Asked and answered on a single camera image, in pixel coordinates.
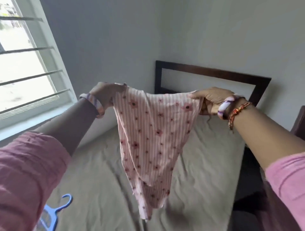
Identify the bed with beige sheet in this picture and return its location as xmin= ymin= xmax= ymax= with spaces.
xmin=33 ymin=114 xmax=246 ymax=231

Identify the person's left hand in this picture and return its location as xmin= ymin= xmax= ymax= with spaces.
xmin=89 ymin=82 xmax=128 ymax=109

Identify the dark wooden bed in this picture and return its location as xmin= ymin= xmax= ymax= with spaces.
xmin=154 ymin=60 xmax=272 ymax=108

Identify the pink floral striped garment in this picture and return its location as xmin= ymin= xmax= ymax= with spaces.
xmin=112 ymin=86 xmax=203 ymax=221

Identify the person's right hand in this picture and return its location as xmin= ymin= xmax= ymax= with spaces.
xmin=189 ymin=87 xmax=235 ymax=117

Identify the striped orange purple bangle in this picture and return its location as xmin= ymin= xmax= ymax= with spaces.
xmin=79 ymin=93 xmax=105 ymax=119

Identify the person's left forearm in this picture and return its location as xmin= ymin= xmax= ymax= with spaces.
xmin=36 ymin=100 xmax=101 ymax=155

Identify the striped white purple bangle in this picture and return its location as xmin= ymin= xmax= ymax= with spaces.
xmin=217 ymin=94 xmax=241 ymax=121

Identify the person's right forearm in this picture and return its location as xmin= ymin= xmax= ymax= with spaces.
xmin=234 ymin=107 xmax=305 ymax=169

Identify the blue plastic hanger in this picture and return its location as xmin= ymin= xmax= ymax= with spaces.
xmin=38 ymin=193 xmax=73 ymax=231

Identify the white framed window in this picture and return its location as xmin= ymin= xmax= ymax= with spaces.
xmin=0 ymin=0 xmax=78 ymax=143

